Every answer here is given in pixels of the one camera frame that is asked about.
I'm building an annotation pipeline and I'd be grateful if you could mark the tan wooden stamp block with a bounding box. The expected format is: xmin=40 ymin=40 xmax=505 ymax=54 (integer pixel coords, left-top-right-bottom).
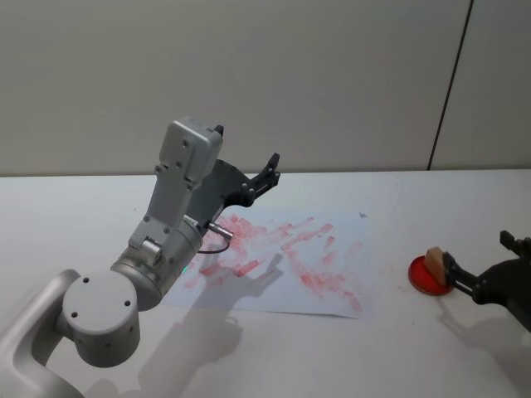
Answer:
xmin=425 ymin=245 xmax=448 ymax=288

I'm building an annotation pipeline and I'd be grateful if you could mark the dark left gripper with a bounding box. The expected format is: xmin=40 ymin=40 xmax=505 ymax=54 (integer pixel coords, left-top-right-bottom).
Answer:
xmin=197 ymin=153 xmax=282 ymax=228

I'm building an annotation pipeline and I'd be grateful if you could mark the thin dark cable silver plug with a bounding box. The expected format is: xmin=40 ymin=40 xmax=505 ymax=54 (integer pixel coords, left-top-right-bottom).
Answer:
xmin=197 ymin=221 xmax=236 ymax=255

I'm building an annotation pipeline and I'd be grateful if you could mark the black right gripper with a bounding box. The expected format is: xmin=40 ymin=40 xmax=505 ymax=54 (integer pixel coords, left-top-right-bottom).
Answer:
xmin=441 ymin=230 xmax=531 ymax=333

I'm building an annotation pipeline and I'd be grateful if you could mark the white paper with red marks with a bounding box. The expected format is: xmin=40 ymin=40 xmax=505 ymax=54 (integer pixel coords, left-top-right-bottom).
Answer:
xmin=159 ymin=209 xmax=373 ymax=321

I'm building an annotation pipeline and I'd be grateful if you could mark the round red ink dish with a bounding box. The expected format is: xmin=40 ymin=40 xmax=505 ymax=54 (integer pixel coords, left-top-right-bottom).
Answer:
xmin=407 ymin=254 xmax=455 ymax=297

